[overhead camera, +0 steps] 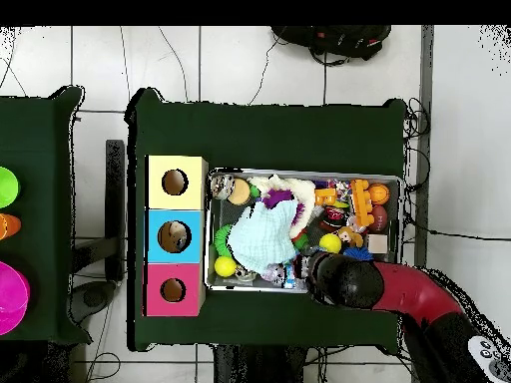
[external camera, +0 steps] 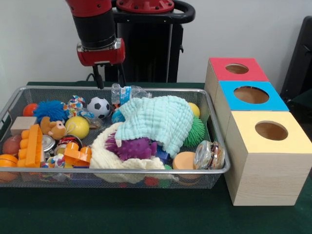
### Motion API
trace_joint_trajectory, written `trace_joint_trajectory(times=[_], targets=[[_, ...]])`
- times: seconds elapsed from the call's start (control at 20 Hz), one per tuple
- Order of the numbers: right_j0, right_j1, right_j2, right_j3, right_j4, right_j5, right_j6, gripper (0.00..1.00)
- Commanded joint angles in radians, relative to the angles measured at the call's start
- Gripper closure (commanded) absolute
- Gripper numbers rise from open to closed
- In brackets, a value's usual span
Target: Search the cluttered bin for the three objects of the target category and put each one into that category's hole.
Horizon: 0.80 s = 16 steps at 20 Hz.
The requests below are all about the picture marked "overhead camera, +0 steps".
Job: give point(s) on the mint green waffle cloth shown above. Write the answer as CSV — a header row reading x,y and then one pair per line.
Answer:
x,y
263,235

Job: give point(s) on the green spiky rubber ball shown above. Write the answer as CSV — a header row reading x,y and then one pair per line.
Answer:
x,y
220,241

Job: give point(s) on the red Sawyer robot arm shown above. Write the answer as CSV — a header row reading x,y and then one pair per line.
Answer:
x,y
351,281

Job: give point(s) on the wooden box with three holes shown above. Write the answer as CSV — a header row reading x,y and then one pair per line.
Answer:
x,y
155,187

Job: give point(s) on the blue spiky rubber ball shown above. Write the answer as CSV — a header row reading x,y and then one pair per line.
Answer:
x,y
357,253

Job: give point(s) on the brown plush monkey toy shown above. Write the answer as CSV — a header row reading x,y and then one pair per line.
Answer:
x,y
350,236

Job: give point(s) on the cream knitted cloth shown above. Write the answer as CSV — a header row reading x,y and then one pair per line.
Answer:
x,y
305,195

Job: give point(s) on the long orange building block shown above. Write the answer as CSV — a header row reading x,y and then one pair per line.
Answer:
x,y
361,203

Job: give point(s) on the small orange basketball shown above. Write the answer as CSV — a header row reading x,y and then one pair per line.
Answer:
x,y
379,194

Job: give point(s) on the dark green table cloth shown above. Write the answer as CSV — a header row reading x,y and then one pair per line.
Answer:
x,y
32,139
259,135

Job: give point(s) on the black upright panel on stand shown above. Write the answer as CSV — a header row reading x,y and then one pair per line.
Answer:
x,y
115,199

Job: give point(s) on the black backpack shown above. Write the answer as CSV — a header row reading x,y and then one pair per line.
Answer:
x,y
335,40

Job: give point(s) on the magenta plastic bowl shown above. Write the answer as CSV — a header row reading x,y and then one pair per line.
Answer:
x,y
12,299

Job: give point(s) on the orange plastic cone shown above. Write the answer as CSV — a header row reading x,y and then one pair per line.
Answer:
x,y
8,226

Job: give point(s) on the green plastic cup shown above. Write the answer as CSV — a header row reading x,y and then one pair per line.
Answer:
x,y
7,187

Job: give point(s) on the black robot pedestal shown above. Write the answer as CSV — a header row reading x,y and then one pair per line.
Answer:
x,y
259,367

